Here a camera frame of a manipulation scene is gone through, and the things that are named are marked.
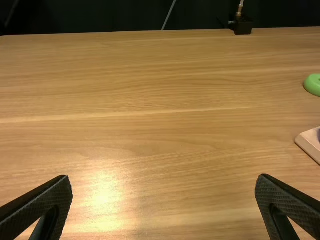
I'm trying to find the grey cable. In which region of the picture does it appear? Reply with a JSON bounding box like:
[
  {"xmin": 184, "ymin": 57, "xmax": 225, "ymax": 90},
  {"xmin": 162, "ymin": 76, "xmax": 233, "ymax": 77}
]
[{"xmin": 161, "ymin": 0, "xmax": 177, "ymax": 31}]

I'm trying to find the wooden peg base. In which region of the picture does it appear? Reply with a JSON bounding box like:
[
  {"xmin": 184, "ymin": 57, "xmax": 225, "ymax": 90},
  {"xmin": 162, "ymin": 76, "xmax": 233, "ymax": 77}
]
[{"xmin": 294, "ymin": 126, "xmax": 320, "ymax": 166}]

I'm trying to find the black clamp stand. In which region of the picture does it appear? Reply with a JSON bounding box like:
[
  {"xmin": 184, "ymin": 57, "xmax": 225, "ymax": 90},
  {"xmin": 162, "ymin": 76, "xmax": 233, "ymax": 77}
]
[{"xmin": 216, "ymin": 0, "xmax": 255, "ymax": 36}]

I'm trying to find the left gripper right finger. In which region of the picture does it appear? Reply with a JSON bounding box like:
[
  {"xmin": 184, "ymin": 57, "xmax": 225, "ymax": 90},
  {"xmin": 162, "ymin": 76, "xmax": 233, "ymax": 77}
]
[{"xmin": 254, "ymin": 173, "xmax": 320, "ymax": 240}]

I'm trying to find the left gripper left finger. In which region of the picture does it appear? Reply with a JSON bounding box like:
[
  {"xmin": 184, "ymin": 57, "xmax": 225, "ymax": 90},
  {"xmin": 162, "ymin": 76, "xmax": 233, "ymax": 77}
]
[{"xmin": 0, "ymin": 174, "xmax": 74, "ymax": 240}]

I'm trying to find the light green ring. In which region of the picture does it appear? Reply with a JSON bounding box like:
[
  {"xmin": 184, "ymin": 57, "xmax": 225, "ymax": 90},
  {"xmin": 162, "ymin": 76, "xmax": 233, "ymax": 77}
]
[{"xmin": 302, "ymin": 72, "xmax": 320, "ymax": 98}]

